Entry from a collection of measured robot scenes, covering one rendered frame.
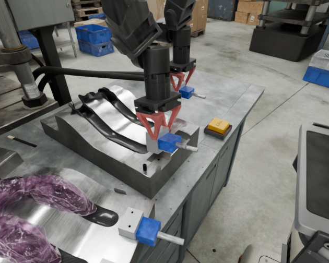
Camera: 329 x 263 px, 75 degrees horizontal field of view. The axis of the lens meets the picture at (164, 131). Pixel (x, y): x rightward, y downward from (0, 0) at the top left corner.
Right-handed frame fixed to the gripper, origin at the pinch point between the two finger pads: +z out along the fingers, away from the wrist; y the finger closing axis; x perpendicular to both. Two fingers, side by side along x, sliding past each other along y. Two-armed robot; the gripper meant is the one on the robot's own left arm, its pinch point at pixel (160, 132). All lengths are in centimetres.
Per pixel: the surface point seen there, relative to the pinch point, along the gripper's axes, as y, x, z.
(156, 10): -307, -233, -55
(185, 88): -28.0, -9.7, -3.4
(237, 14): -667, -212, -55
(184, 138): -14.3, -1.7, 8.4
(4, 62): 4, -71, -14
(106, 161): 5.9, -15.7, 10.5
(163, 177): -0.1, 0.0, 13.7
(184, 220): -18, -4, 49
